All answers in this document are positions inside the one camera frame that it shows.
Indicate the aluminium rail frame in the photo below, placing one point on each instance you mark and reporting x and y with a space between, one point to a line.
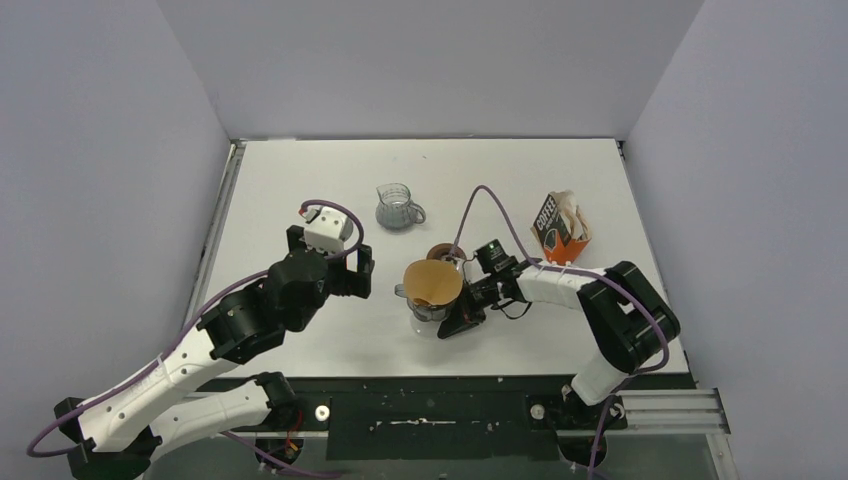
675 412

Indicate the brown paper coffee filter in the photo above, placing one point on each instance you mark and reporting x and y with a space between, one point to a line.
432 282

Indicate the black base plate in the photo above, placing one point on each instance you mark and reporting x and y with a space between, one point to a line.
437 418

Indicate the clear glass carafe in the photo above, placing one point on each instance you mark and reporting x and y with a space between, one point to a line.
427 324

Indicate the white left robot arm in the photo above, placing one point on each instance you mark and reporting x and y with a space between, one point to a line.
120 433

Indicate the orange black coffee filter box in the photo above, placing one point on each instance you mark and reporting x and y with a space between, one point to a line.
561 228

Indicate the clear glass pitcher with handle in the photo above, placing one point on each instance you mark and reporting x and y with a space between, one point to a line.
396 210

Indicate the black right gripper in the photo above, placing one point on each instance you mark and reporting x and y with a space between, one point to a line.
464 316

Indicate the clear plastic coffee dripper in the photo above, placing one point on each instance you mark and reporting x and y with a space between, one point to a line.
424 310

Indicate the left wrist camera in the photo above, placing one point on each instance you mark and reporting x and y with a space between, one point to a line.
326 229

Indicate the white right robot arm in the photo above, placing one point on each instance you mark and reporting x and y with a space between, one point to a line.
629 320

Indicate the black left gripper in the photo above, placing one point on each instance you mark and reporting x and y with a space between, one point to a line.
357 273

